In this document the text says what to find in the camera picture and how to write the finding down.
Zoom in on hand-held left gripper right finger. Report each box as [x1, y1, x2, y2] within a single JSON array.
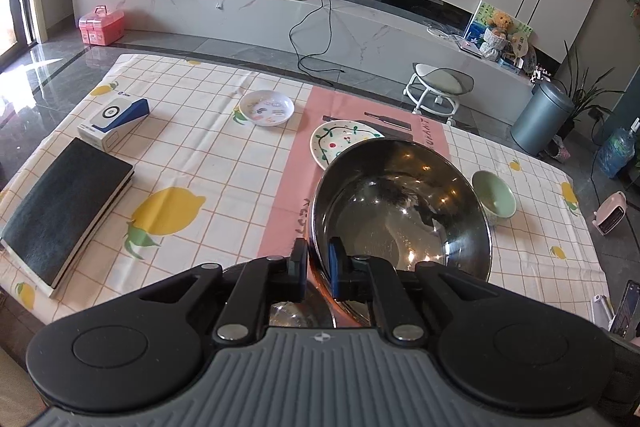
[[329, 239, 502, 346]]

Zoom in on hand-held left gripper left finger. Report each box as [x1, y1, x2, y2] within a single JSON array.
[[135, 239, 309, 343]]

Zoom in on large stainless steel bowl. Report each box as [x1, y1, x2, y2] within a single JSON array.
[[270, 138, 495, 329]]

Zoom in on white plate with green vine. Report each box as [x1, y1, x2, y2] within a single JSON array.
[[310, 120, 386, 171]]

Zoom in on lemon print checked tablecloth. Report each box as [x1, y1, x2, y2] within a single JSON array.
[[0, 53, 613, 324]]

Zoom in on white plate with colourful stickers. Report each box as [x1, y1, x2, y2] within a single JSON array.
[[238, 90, 295, 126]]

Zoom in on small green ceramic bowl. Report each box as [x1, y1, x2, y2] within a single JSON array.
[[471, 170, 517, 228]]

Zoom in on white round stool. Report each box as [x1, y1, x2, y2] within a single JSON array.
[[404, 63, 476, 126]]

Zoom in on white and blue box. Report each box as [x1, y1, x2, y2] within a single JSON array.
[[77, 93, 151, 152]]

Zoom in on black notebook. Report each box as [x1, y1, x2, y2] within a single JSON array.
[[0, 138, 136, 299]]

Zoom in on grey metal trash can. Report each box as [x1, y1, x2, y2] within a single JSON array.
[[511, 79, 576, 156]]

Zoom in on small pink heater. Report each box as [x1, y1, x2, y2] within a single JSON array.
[[592, 191, 628, 236]]

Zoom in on teddy bear bouquet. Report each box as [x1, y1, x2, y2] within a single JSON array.
[[481, 12, 513, 60]]

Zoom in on smartphone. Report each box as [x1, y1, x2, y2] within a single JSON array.
[[609, 279, 640, 339]]

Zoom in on green picture board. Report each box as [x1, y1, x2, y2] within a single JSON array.
[[465, 0, 533, 52]]

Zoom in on blue water jug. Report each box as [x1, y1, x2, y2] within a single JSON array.
[[595, 127, 637, 178]]

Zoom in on tall potted floor plant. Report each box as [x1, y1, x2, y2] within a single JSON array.
[[552, 42, 626, 138]]

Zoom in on pink storage case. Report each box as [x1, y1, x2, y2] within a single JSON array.
[[78, 5, 126, 46]]

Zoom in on black power cable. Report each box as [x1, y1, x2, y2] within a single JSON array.
[[289, 0, 347, 76]]

